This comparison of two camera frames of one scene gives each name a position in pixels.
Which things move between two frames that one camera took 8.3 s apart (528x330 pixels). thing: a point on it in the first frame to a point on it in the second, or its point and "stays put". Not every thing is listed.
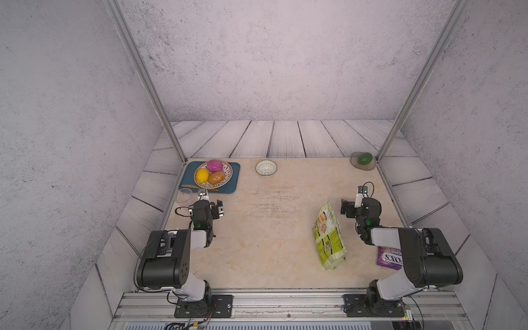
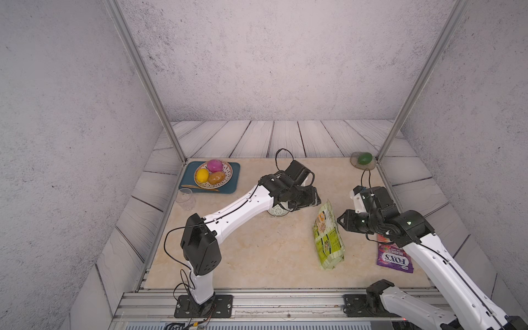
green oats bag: (329, 240) stays put
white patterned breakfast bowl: (265, 168) to (278, 211)
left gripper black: (216, 212) to (312, 198)
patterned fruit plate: (227, 170) stays put
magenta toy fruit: (214, 166) stays put
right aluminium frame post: (454, 12) stays put
